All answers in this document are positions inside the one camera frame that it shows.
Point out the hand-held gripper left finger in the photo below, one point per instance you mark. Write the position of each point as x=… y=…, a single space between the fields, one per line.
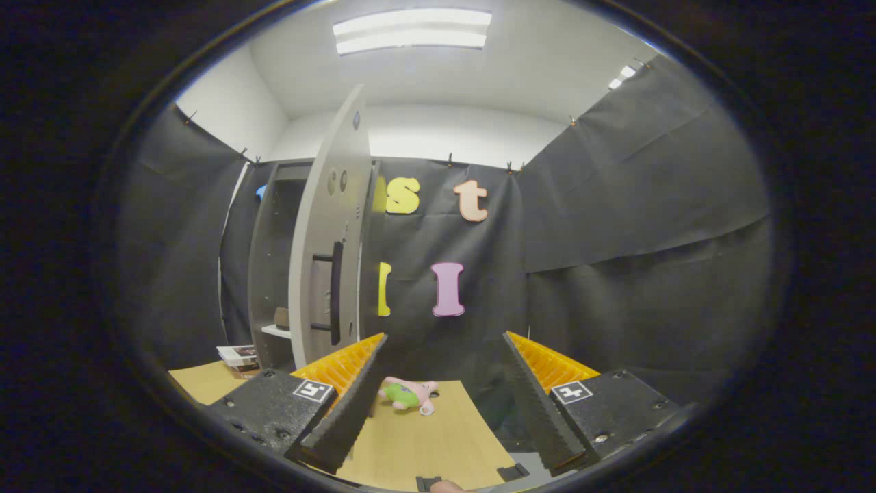
x=352 y=404

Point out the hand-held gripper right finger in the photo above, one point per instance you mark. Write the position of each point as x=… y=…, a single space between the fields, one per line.
x=537 y=397

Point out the brown fuzzy shoe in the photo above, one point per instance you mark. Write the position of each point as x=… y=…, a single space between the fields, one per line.
x=281 y=319

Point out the dark grey shoe cabinet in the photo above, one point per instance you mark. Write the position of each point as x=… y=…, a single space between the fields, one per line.
x=270 y=274

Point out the pink and green plush toy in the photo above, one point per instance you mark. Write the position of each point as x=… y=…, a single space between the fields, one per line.
x=407 y=395

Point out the small black table clamp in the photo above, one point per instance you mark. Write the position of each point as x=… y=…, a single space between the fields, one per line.
x=428 y=484
x=512 y=472

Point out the printed booklet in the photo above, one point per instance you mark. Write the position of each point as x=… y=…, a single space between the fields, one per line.
x=238 y=357

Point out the black backdrop cloth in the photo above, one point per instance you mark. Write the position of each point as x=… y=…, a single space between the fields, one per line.
x=650 y=239

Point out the small ceiling light panel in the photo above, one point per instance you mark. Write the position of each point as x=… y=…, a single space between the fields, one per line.
x=621 y=77

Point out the large ceiling light panel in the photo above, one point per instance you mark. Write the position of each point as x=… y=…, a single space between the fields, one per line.
x=410 y=31

